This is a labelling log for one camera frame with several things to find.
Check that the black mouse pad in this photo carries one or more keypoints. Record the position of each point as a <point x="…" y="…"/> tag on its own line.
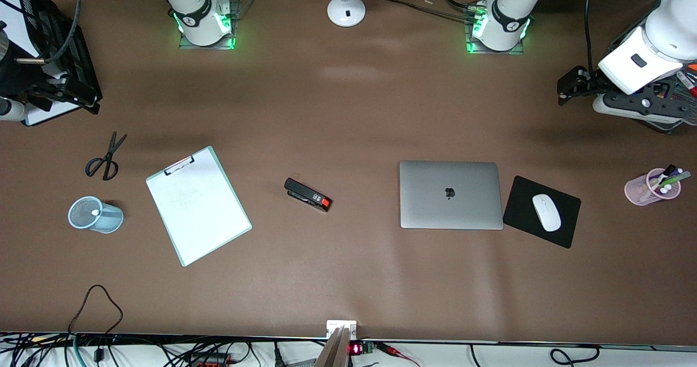
<point x="523" y="209"/>

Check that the black purple marker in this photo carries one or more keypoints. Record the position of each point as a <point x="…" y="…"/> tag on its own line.
<point x="667" y="172"/>

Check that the white round stand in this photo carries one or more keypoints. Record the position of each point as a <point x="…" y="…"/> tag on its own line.
<point x="346" y="12"/>

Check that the pink mesh pen cup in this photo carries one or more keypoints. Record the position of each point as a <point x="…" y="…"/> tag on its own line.
<point x="637" y="190"/>

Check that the light green marker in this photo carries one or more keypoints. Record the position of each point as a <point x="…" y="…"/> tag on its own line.
<point x="678" y="178"/>

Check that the red capped whiteboard marker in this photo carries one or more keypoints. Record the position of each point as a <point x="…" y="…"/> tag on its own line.
<point x="687" y="83"/>

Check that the clear arm base plate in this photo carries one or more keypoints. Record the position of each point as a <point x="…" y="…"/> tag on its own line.
<point x="493" y="52"/>
<point x="190" y="46"/>

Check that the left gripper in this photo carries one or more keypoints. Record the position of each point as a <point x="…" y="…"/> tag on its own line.
<point x="589" y="83"/>

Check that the black stacked paper tray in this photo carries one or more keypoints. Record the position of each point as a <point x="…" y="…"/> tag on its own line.
<point x="54" y="24"/>

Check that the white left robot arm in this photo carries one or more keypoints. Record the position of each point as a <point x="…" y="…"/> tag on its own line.
<point x="506" y="18"/>

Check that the grey wedge post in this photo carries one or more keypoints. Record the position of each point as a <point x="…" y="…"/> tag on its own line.
<point x="333" y="353"/>

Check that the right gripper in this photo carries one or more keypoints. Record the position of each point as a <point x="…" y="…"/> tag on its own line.
<point x="12" y="68"/>

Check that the red LED circuit board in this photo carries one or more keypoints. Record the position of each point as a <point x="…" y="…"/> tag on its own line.
<point x="362" y="348"/>

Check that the black stapler orange tip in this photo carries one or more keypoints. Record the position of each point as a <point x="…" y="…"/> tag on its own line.
<point x="305" y="193"/>

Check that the white paper sheet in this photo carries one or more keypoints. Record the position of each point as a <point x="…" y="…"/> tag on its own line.
<point x="13" y="13"/>
<point x="54" y="116"/>

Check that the white computer mouse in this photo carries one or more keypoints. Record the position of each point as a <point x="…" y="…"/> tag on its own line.
<point x="546" y="213"/>

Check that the mint clipboard with paper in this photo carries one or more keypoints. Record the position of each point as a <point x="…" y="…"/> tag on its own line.
<point x="201" y="214"/>

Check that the silver laptop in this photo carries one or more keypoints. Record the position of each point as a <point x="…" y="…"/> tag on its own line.
<point x="449" y="214"/>

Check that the white mounting bracket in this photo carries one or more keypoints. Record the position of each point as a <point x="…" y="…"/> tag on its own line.
<point x="333" y="324"/>

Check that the blue mesh pen cup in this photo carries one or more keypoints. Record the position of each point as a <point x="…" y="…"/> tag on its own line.
<point x="109" y="220"/>

